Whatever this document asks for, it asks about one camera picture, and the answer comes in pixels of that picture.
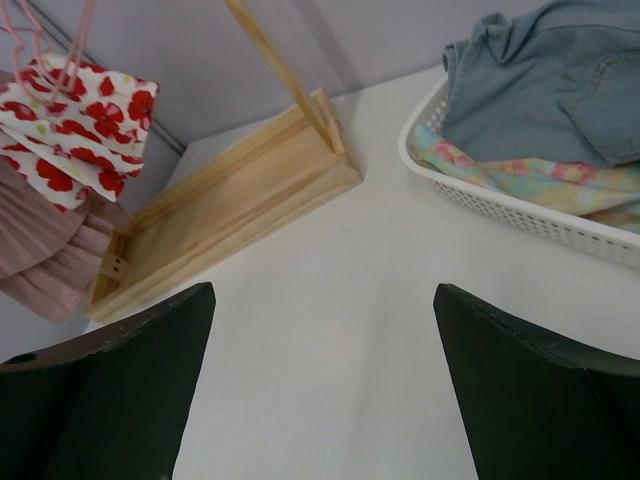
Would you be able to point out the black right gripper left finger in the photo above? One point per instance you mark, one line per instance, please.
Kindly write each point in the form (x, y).
(109, 404)

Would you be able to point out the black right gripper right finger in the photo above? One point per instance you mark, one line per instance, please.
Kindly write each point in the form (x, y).
(536, 404)

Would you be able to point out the red poppy print skirt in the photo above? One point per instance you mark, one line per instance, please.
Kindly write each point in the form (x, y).
(90, 142)

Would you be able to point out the pink dress on hanger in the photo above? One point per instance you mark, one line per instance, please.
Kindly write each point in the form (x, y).
(49, 257)

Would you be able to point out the pastel floral folded cloth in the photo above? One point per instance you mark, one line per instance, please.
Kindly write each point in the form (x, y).
(605, 195)

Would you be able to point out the white perforated laundry basket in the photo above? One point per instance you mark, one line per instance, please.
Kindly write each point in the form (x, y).
(614, 245)

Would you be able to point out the wooden clothes rack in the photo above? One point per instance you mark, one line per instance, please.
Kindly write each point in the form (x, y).
(295, 163)

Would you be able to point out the blue denim garment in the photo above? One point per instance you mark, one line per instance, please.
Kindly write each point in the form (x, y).
(560, 83)

